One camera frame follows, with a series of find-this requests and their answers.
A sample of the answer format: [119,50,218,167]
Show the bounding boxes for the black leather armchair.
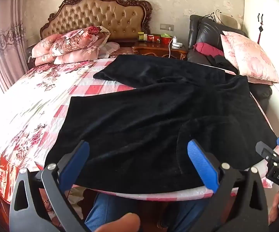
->
[187,14,273,99]

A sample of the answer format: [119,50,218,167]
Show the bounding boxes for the beige headrest cushion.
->
[220,13,241,29]

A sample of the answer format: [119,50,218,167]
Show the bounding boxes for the pink floral pillow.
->
[220,31,279,84]

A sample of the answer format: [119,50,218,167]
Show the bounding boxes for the pile of pink floral pillows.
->
[31,34,99,66]

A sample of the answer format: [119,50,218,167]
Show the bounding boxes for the pale checked pillow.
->
[98,42,120,59]

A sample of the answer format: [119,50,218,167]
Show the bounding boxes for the pink embroidered curtain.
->
[0,0,33,92]

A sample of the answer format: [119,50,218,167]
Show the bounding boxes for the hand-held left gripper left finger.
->
[9,140,90,232]

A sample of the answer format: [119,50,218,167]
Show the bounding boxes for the dark red cushion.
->
[194,43,224,57]

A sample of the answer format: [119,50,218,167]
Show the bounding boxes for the dark clothes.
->
[203,54,239,75]

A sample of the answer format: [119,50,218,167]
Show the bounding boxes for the wooden nightstand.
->
[132,40,188,61]

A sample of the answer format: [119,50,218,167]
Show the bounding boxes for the tufted carved wooden headboard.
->
[40,0,153,41]

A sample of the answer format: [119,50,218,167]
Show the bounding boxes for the person's legs in blue jeans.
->
[85,193,203,232]

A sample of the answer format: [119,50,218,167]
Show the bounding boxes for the person's left hand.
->
[94,213,141,232]

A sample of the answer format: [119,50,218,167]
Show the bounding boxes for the red floral folded quilt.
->
[50,25,111,57]

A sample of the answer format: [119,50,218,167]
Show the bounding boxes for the red box with green top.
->
[160,33,173,44]

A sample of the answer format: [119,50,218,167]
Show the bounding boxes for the black pants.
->
[44,54,279,195]

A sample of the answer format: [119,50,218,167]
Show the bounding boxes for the red tassel wall ornament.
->
[257,13,264,44]

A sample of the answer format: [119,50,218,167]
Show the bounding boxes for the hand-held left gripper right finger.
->
[187,139,269,232]

